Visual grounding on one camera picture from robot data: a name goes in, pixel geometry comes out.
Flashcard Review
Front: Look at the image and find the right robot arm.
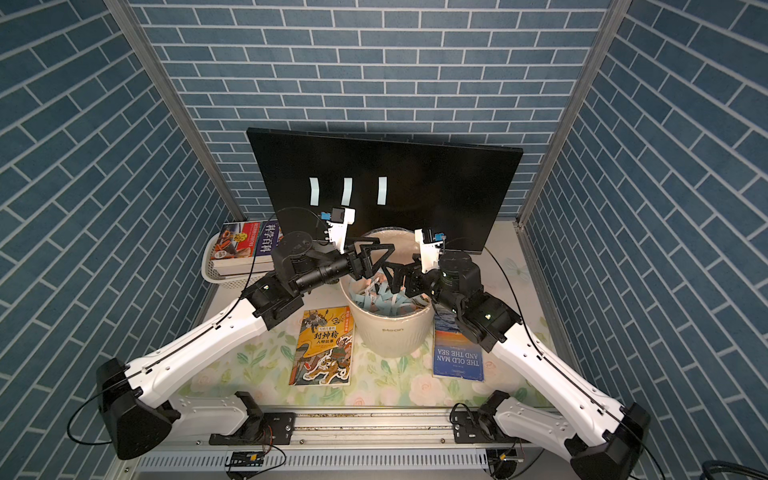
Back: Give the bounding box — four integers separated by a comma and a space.
375, 252, 651, 479

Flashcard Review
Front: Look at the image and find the pale sticky note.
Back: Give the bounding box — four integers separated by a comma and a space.
341, 177, 353, 207
309, 177, 320, 207
377, 177, 388, 206

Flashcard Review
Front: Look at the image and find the red blue encyclopedia book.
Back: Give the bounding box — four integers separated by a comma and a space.
209, 220, 283, 269

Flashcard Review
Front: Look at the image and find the yellow illustrated book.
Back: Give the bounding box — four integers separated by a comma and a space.
289, 306, 355, 386

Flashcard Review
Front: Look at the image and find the white lined trash bin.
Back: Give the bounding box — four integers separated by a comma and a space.
337, 226, 448, 360

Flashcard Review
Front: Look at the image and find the floral table mat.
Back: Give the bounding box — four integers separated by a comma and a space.
180, 313, 551, 408

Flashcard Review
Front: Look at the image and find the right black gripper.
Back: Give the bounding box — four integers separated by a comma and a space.
384, 253, 464, 319

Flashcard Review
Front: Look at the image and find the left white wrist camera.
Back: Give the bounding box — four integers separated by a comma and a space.
320, 207, 355, 253

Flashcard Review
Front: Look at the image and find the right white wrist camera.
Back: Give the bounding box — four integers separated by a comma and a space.
414, 229, 446, 274

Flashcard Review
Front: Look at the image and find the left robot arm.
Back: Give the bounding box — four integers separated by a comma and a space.
96, 231, 395, 460

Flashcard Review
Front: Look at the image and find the aluminium mounting rail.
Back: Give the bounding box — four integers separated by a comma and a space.
115, 407, 560, 479

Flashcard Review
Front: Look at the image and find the black computer monitor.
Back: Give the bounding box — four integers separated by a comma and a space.
246, 128, 523, 252

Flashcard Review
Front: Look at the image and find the white plastic basket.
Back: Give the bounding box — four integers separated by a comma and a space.
201, 232, 274, 283

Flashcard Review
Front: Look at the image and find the pile of discarded sticky notes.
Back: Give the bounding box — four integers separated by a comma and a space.
347, 272, 430, 318

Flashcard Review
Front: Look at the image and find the blue sea cover book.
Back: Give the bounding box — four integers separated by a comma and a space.
433, 306, 484, 382

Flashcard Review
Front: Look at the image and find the small green circuit board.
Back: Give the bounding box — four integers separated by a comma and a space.
225, 451, 265, 470

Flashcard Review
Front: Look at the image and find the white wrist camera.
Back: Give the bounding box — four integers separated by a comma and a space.
414, 229, 446, 274
320, 207, 355, 253

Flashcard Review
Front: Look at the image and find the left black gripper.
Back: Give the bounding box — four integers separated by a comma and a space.
290, 235, 391, 295

